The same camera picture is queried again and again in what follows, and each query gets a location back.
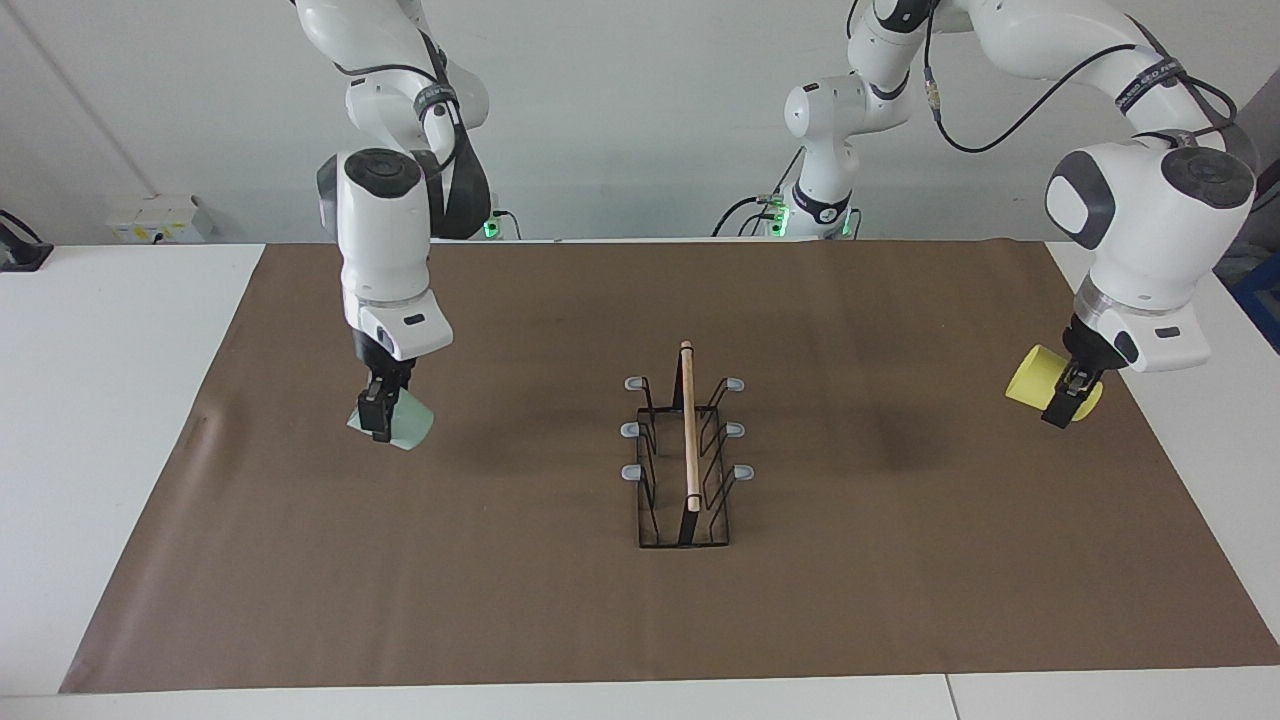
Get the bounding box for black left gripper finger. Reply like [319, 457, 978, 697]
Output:
[1041, 366, 1100, 430]

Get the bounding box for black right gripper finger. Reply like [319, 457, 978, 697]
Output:
[358, 376, 402, 443]

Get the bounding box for green plastic cup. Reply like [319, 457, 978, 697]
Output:
[346, 385, 436, 451]

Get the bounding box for yellow plastic cup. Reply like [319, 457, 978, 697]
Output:
[1005, 344, 1104, 421]

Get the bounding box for blue crate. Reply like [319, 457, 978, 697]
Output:
[1230, 250, 1280, 351]

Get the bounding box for brown paper mat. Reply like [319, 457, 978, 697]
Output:
[58, 240, 1280, 694]

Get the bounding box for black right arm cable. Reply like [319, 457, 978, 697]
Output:
[333, 30, 476, 206]

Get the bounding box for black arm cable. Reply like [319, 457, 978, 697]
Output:
[333, 30, 476, 206]
[922, 0, 1243, 156]

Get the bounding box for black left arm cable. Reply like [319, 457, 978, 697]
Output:
[922, 0, 1243, 156]

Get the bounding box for white wall socket box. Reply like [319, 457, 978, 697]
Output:
[105, 195, 216, 244]

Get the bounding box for black wire cup rack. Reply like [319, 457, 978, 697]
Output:
[622, 340, 756, 549]

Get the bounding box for black left arm base cables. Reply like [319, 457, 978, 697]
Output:
[712, 150, 803, 238]

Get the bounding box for black clamp mount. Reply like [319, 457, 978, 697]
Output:
[0, 210, 54, 273]

